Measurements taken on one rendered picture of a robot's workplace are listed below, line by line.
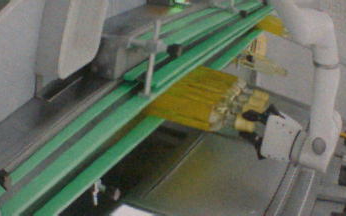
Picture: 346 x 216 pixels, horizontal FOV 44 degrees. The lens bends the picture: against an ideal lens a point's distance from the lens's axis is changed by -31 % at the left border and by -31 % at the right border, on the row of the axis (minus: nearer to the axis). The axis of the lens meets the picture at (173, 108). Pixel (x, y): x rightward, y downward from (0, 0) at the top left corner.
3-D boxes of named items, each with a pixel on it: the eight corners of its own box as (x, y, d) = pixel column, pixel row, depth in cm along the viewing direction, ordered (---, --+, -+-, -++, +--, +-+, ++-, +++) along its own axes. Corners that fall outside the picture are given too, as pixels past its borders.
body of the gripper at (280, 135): (298, 160, 119) (268, 147, 125) (308, 122, 115) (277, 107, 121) (288, 171, 113) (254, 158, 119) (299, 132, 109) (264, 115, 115)
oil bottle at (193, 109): (125, 108, 129) (220, 135, 123) (128, 84, 127) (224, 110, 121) (136, 100, 134) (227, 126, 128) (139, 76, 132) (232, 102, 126)
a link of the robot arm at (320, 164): (337, 128, 100) (346, 112, 106) (308, 113, 105) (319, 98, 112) (322, 180, 107) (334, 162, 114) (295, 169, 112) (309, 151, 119)
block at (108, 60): (87, 76, 120) (113, 82, 118) (94, 36, 116) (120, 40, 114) (94, 71, 123) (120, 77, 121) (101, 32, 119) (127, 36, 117)
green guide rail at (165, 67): (122, 79, 122) (157, 88, 119) (123, 74, 121) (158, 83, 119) (267, 0, 274) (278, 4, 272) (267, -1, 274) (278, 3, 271)
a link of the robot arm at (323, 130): (317, 53, 106) (321, 135, 113) (302, 67, 97) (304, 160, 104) (341, 58, 101) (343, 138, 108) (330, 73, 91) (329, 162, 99)
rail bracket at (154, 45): (112, 90, 118) (169, 107, 115) (125, 17, 112) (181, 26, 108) (118, 86, 121) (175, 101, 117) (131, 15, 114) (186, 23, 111)
